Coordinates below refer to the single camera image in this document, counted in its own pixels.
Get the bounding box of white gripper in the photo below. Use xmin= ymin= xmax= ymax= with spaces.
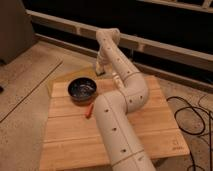
xmin=95 ymin=51 xmax=109 ymax=75

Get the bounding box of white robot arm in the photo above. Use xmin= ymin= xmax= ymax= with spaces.
xmin=93 ymin=28 xmax=156 ymax=171

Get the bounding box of dark ceramic bowl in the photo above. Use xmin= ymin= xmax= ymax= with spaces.
xmin=67 ymin=77 xmax=97 ymax=101

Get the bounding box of white bottle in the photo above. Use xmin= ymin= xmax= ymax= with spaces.
xmin=112 ymin=72 xmax=122 ymax=88

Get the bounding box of wooden cutting board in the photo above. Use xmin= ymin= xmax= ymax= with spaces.
xmin=39 ymin=76 xmax=189 ymax=171

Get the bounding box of grey cabinet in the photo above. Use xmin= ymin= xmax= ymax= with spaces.
xmin=0 ymin=0 xmax=37 ymax=64

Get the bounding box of black cable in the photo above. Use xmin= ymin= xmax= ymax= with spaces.
xmin=165 ymin=94 xmax=213 ymax=171

